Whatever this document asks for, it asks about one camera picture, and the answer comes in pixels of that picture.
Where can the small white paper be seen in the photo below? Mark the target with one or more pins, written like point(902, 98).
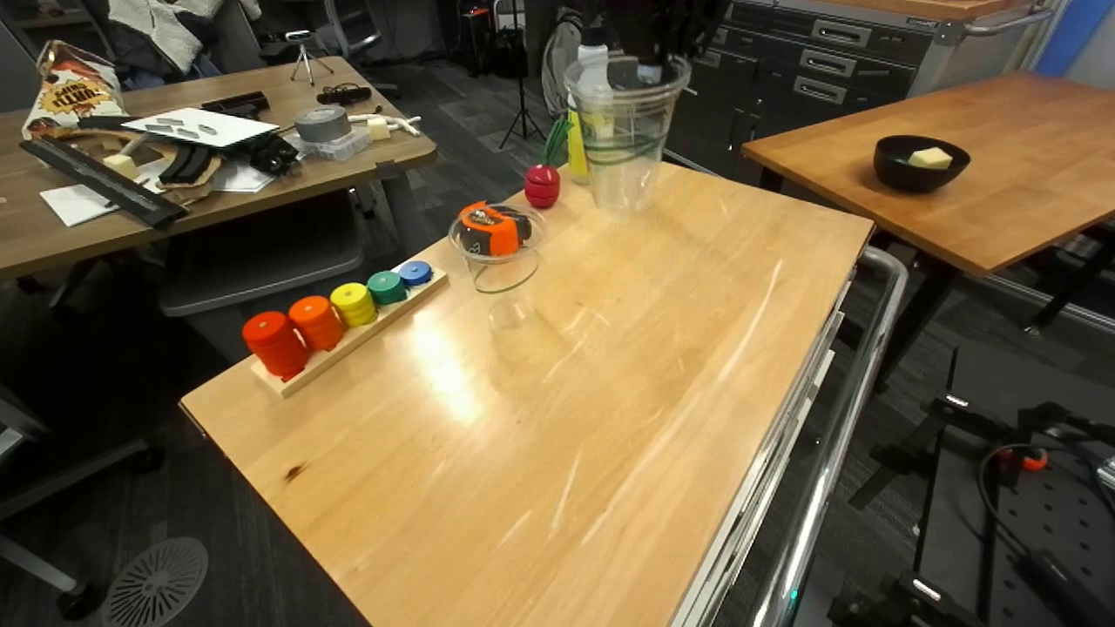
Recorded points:
point(76, 207)

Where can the clear cup with ECO print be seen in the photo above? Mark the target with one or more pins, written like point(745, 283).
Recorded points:
point(649, 107)

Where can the grey tape roll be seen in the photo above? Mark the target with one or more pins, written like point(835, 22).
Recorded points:
point(323, 122)

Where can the round grey floor base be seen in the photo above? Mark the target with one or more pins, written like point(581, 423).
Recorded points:
point(158, 582)

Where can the grey office chair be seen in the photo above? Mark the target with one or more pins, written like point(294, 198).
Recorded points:
point(47, 509)

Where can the yellow green spray bottle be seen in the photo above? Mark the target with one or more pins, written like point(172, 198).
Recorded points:
point(576, 151)

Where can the white printed sheet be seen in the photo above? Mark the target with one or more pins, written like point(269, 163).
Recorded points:
point(197, 126)

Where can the black bowl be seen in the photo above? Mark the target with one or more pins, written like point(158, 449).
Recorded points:
point(893, 172)

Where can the colourful snack bag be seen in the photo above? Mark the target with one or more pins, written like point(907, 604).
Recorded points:
point(72, 90)

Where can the pale yellow block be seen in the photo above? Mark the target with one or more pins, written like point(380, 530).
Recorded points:
point(927, 159)

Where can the long black bar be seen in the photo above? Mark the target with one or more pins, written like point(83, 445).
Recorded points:
point(106, 184)

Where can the wooden side table with bowl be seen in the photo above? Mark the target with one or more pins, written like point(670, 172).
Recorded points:
point(1021, 175)

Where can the black tripod stand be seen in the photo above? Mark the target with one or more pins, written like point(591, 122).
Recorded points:
point(927, 490)

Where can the wooden tray with coloured cups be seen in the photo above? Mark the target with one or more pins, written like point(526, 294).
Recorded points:
point(374, 333)

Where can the orange black tape measure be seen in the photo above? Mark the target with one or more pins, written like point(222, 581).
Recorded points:
point(491, 232)

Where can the clear plastic cup green rim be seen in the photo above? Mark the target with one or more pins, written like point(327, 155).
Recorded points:
point(510, 279)

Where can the cluttered wooden desk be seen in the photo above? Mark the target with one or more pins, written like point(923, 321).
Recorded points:
point(175, 210)

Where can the black tool chest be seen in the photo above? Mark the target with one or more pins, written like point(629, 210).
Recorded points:
point(837, 56)

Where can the small red toy fruit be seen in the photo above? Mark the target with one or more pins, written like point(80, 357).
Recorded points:
point(540, 186)

